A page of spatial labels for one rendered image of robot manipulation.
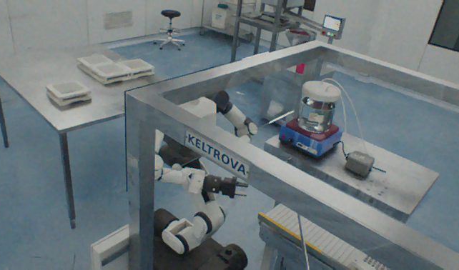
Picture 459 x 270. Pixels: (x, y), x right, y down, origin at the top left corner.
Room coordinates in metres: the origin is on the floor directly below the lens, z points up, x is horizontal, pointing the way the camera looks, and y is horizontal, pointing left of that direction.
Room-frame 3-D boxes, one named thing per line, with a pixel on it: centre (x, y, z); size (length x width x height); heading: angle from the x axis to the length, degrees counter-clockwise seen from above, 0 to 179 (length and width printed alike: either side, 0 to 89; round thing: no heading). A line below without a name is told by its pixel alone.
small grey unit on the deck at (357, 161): (1.31, -0.52, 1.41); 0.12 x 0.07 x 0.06; 52
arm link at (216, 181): (1.59, -0.01, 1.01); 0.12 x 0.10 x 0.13; 84
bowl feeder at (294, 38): (4.50, -0.73, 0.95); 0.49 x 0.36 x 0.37; 53
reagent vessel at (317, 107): (1.47, -0.35, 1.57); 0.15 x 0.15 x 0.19
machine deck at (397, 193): (1.39, -0.52, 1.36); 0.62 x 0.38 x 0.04; 52
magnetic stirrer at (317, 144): (1.46, -0.34, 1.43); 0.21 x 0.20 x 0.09; 142
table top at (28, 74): (3.02, 1.28, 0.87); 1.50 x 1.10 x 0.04; 48
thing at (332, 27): (4.42, -0.99, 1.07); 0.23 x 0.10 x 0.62; 53
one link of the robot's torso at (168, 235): (1.94, 0.22, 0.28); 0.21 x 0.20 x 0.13; 52
